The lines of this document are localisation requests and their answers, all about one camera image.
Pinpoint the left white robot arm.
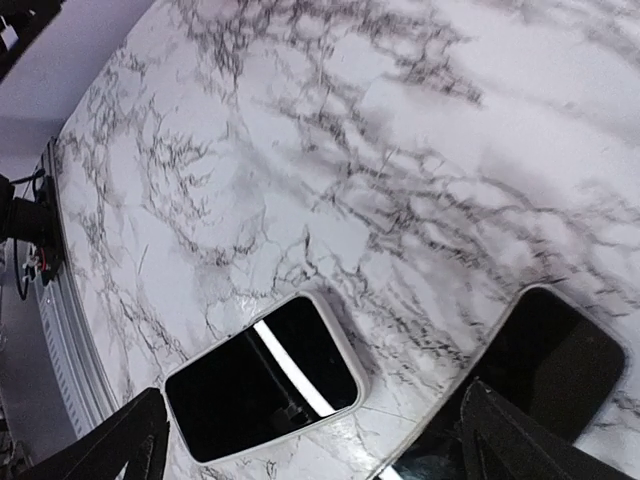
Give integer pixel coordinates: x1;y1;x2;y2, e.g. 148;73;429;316
1;0;64;81

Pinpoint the front aluminium rail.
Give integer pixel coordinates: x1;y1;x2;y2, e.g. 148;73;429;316
34;149;121;441

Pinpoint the phone with white edge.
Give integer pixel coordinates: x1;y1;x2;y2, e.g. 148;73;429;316
164;295;360;462

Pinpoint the black phone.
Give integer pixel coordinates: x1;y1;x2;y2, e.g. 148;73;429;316
378;285;627;479

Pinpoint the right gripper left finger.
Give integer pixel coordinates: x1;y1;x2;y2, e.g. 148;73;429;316
19;387;170;480

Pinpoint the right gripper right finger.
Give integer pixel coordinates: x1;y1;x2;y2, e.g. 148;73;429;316
460;380;629;479

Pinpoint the grey silicone phone case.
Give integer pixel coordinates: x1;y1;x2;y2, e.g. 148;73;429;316
160;289;372;466

